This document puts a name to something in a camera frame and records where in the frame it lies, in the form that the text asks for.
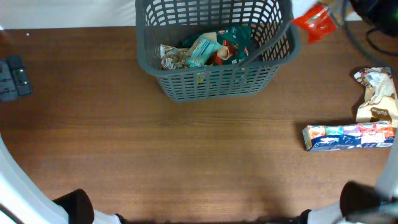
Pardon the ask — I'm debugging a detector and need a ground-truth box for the beige brown snack pouch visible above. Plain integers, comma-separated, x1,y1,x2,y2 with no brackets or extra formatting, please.
160,32,231,71

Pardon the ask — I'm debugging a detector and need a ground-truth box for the light blue tissue pack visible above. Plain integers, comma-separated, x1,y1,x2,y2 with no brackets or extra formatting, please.
187,37,221,67

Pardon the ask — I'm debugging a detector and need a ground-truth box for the green Nescafe coffee bag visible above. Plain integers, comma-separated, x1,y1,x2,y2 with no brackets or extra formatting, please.
182,24,252,66

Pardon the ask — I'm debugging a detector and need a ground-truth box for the orange spaghetti packet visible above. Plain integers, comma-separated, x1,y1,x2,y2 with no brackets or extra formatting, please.
292,0,344,43

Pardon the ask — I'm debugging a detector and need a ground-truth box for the beige cookie bag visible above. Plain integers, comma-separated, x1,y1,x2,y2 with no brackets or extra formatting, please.
354,67,397,128

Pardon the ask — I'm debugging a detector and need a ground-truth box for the multicolour Kleenex tissue pack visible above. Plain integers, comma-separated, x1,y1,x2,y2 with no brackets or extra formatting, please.
302,121,395,152

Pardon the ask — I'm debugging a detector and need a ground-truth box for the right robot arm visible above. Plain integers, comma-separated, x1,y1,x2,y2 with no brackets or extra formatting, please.
290,0,397,223

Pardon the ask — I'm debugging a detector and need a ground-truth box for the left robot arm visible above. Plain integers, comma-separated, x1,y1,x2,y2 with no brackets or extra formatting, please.
1,141,127,224

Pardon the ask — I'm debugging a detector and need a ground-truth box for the grey plastic mesh basket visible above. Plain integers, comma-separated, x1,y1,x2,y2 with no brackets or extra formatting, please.
135,0,300,102

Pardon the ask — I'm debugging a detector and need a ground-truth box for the right black camera cable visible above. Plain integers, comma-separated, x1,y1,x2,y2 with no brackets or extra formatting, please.
341,0,398,72

